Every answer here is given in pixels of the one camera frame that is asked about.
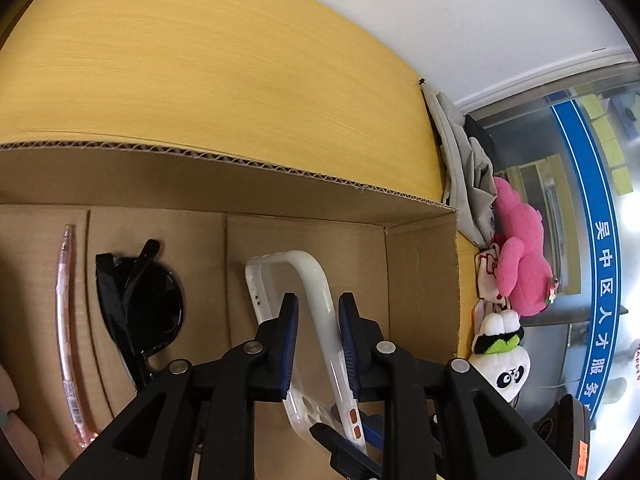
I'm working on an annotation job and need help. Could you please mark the pink green plush toy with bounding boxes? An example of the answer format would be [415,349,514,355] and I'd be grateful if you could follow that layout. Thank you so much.
[0,368,58,479]

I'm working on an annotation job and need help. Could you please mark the black sunglasses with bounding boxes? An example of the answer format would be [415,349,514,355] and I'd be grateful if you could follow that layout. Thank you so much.
[96,238,184,391]

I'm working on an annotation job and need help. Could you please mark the white clear phone case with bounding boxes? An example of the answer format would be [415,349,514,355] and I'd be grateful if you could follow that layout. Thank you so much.
[245,250,367,452]

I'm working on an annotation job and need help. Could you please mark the glass door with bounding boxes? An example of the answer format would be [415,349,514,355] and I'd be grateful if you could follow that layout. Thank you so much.
[473,62,639,477]

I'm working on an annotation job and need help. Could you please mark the pink pen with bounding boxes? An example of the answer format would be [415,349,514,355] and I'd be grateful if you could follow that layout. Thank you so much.
[55,224,98,450]

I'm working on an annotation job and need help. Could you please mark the grey cloth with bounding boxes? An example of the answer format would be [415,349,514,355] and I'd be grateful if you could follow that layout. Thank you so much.
[419,79,497,250]

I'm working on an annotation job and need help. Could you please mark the brown cardboard box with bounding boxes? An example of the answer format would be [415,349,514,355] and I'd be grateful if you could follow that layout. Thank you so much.
[1,142,460,476]

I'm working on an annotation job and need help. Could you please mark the panda plush toy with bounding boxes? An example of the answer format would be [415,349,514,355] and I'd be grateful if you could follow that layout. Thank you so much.
[469,309,530,403]

